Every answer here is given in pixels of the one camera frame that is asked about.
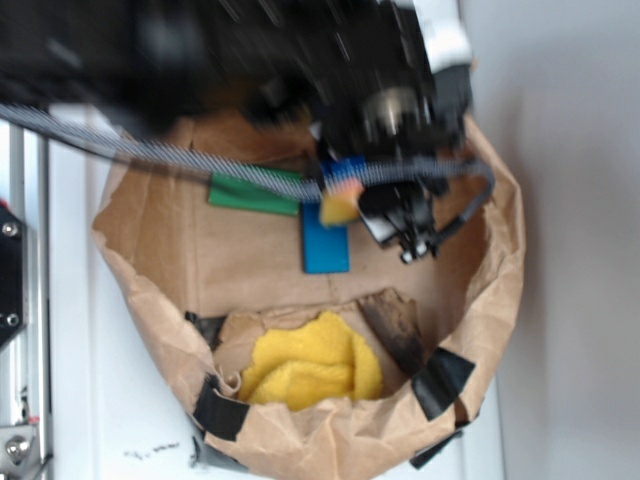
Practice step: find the black bracket plate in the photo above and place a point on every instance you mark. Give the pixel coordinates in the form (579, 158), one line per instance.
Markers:
(12, 271)

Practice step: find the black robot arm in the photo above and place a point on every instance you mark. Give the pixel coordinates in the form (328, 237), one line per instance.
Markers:
(117, 74)

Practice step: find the dark wood bark piece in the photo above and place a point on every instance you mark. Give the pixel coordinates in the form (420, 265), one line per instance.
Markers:
(393, 317)

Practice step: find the brown paper bag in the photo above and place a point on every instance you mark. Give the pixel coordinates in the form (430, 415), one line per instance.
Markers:
(203, 283)

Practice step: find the yellow sponge with green backing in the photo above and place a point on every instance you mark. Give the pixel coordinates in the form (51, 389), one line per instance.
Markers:
(339, 204)

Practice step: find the aluminium frame rail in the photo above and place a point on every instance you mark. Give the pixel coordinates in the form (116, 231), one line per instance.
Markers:
(26, 418)

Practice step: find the green rectangular block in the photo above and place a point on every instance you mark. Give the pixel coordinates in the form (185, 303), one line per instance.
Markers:
(231, 193)

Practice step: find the white plastic tray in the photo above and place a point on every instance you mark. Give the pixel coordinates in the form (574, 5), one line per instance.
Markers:
(113, 415)

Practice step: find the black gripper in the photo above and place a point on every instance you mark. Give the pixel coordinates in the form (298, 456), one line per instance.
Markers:
(387, 137)

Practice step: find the yellow terry cloth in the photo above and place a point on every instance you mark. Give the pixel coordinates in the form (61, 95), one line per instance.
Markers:
(323, 359)

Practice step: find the blue rectangular block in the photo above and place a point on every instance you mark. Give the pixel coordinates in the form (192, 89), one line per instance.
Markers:
(326, 249)

